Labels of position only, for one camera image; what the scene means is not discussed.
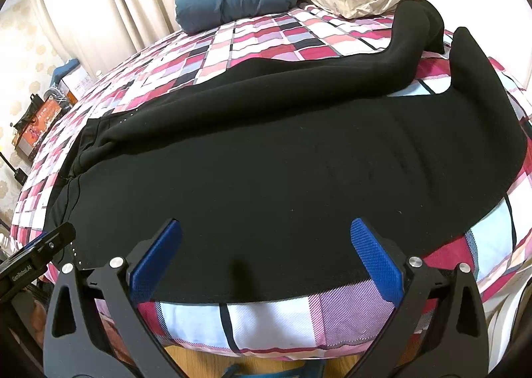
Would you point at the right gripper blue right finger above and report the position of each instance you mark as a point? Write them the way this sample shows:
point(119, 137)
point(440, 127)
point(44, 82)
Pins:
point(456, 343)

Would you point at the black pants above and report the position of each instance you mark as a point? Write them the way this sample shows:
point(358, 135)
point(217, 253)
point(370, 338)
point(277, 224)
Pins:
point(266, 165)

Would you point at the plaid checkered bed sheet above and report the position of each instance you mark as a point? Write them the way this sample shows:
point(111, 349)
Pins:
point(338, 322)

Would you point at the orange box on nightstand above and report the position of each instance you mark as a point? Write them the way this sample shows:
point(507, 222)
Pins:
point(35, 123)

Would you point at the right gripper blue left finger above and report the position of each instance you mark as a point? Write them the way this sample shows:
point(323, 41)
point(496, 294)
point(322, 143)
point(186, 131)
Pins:
point(75, 341)

